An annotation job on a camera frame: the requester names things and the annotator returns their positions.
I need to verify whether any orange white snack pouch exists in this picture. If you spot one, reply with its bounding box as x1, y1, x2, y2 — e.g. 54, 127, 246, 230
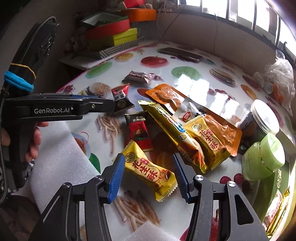
173, 97, 242, 157

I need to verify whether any red white candy packet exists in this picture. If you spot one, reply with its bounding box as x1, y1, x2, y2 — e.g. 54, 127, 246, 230
124, 71, 155, 84

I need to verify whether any fruit print tablecloth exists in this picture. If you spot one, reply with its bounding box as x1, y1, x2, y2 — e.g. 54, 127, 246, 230
56, 41, 295, 241

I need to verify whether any orange box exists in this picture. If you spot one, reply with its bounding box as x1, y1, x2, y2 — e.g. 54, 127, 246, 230
120, 8, 157, 23

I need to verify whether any striped black white box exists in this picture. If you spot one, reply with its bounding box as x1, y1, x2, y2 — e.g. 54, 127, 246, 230
93, 40, 139, 59

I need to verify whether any yellow green box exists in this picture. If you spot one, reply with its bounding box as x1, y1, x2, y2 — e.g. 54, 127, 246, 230
88, 28, 138, 51

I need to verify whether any long yellow snack bar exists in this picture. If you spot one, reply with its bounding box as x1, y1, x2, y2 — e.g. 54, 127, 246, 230
266, 188, 290, 238
138, 100, 208, 173

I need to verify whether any green cream jar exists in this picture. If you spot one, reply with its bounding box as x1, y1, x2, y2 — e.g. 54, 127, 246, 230
242, 133, 285, 181

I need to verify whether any orange tofu snack pouch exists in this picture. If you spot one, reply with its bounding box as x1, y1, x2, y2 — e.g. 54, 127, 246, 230
145, 83, 186, 114

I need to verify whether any black smartphone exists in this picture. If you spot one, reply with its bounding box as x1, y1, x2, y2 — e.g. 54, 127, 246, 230
158, 47, 204, 63

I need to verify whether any clear plastic bag with oranges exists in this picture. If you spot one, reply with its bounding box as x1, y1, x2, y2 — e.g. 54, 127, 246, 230
252, 49, 295, 116

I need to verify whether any clear jar white lid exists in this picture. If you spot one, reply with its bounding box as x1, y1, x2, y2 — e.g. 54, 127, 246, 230
238, 99, 280, 145

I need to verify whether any red dark jujube packet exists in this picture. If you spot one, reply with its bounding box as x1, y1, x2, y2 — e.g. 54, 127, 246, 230
125, 111, 153, 152

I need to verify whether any white foam sheet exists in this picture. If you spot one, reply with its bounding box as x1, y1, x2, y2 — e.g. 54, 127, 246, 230
28, 121, 181, 241

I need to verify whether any person's left hand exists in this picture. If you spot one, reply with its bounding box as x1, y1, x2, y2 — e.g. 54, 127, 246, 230
0, 121, 50, 163

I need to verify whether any blue elastic band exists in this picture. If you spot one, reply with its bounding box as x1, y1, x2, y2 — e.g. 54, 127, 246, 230
4, 71, 34, 92

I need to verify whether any green white gift box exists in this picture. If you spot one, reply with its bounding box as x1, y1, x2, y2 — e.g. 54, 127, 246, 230
253, 145, 295, 240

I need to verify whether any yellow peanut crisp packet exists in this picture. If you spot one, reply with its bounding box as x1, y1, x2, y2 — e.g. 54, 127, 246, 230
121, 140, 178, 202
183, 116, 230, 171

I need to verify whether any red black small snack packet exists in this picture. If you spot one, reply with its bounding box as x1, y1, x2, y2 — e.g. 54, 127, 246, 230
111, 83, 134, 114

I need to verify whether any pink white wafer packet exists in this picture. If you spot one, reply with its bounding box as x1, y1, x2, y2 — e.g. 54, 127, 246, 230
262, 189, 283, 230

